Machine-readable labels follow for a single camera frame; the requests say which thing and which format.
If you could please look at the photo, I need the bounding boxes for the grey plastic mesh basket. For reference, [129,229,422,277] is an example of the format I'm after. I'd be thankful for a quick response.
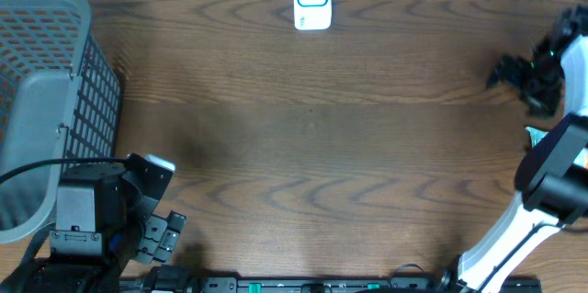
[0,0,122,244]

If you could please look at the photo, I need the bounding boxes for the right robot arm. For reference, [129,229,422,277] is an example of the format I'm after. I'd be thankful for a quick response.
[438,6,587,292]

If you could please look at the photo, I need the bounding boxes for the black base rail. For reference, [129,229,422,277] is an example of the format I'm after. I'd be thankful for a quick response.
[119,265,543,293]

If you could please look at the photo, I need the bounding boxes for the green wet wipes packet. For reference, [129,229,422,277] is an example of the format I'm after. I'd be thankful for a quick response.
[526,126,548,148]

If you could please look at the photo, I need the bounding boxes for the left black cable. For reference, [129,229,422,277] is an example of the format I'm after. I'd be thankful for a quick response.
[0,157,132,186]

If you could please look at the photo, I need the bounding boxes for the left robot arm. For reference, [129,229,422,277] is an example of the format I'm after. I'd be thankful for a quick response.
[1,153,187,292]

